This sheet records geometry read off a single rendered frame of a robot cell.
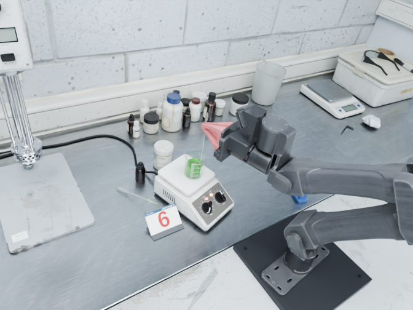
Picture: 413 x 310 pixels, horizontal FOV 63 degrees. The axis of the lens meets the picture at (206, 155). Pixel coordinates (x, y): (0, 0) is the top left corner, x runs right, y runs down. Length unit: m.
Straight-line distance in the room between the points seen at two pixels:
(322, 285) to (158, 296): 0.39
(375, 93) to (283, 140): 1.09
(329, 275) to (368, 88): 1.06
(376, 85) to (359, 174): 1.11
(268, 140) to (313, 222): 0.20
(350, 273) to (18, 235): 0.81
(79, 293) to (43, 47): 0.69
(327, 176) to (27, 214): 0.72
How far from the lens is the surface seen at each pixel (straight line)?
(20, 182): 1.06
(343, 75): 1.84
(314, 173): 0.69
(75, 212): 0.95
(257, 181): 1.09
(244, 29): 1.46
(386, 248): 1.11
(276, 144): 0.71
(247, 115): 0.72
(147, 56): 1.25
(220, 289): 0.84
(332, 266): 0.95
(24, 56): 0.71
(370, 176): 0.65
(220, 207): 0.93
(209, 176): 0.94
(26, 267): 0.89
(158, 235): 0.90
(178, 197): 0.91
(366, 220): 0.70
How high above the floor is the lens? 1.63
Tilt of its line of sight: 40 degrees down
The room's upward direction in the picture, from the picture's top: 11 degrees clockwise
